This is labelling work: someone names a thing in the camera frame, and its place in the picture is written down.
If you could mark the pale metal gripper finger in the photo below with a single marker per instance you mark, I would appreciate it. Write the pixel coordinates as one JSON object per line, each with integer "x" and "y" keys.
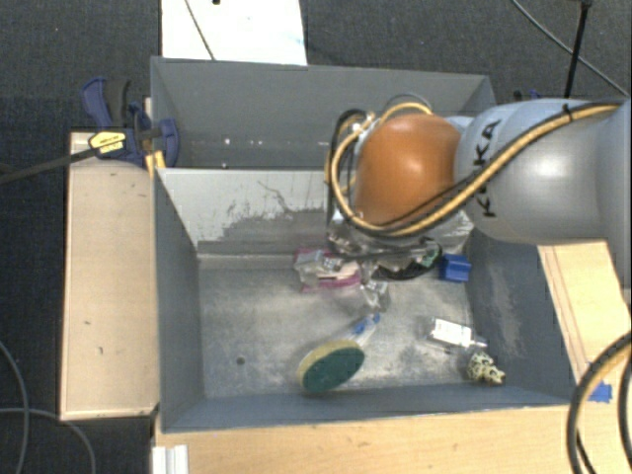
{"x": 367, "y": 284}
{"x": 382, "y": 295}

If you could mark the pink and clear packet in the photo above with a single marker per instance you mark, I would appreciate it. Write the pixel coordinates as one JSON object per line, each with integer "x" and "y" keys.
{"x": 328, "y": 270}

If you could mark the clear syringe with blue tip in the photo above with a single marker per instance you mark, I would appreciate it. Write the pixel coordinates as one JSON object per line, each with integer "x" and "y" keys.
{"x": 364, "y": 326}

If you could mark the blue block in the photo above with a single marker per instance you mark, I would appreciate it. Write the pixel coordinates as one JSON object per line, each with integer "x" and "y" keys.
{"x": 454, "y": 267}

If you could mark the clear bottle with white label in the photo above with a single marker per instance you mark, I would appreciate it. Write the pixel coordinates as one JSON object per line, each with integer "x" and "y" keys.
{"x": 451, "y": 334}

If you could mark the green and yellow round sponge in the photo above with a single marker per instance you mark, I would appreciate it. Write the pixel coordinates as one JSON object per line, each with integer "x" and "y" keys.
{"x": 330, "y": 367}

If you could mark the grey metal bin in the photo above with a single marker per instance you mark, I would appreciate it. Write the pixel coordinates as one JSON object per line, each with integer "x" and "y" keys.
{"x": 266, "y": 314}

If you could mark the spotted toy animal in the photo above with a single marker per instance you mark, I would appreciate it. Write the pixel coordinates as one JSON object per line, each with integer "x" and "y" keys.
{"x": 485, "y": 368}

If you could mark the pale wood flat board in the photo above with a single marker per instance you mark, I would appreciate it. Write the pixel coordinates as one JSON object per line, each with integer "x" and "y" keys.
{"x": 111, "y": 289}

